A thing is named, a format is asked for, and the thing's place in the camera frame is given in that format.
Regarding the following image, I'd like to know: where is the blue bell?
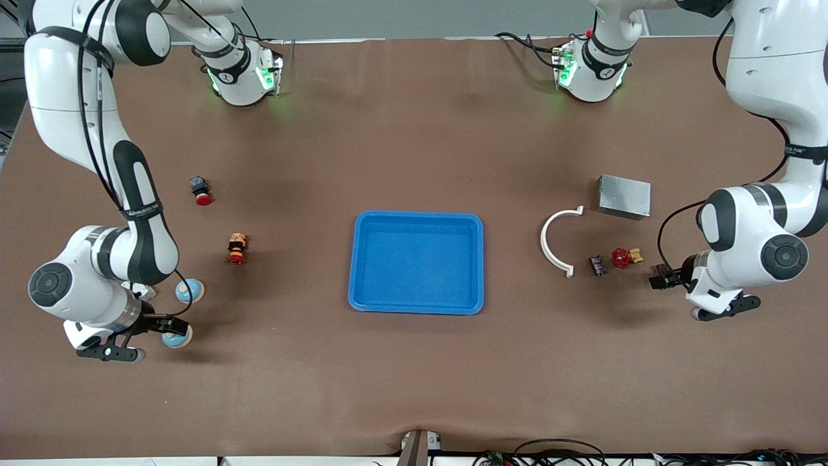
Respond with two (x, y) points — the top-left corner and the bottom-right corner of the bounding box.
(162, 324), (193, 350)
(175, 278), (206, 304)

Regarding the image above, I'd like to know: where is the blue plastic tray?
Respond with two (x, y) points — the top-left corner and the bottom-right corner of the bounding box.
(348, 210), (485, 316)

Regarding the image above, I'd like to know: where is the grey metal power supply box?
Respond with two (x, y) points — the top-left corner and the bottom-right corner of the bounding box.
(596, 173), (652, 221)

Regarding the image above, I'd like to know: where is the brown table cover mat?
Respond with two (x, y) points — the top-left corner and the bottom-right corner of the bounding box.
(0, 36), (828, 460)

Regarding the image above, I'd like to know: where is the grey metal table clamp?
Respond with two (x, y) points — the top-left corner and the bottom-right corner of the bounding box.
(398, 429), (444, 466)

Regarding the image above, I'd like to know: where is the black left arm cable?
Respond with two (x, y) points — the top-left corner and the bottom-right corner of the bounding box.
(657, 16), (794, 289)

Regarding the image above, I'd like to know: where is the white curved plastic bracket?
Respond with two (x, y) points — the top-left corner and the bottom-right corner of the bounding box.
(540, 205), (585, 279)

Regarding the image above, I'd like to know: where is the black cable bundle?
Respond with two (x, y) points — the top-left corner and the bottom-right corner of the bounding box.
(472, 438), (828, 466)

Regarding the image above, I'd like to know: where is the black base cable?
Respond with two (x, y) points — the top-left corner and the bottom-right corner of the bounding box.
(495, 31), (565, 71)

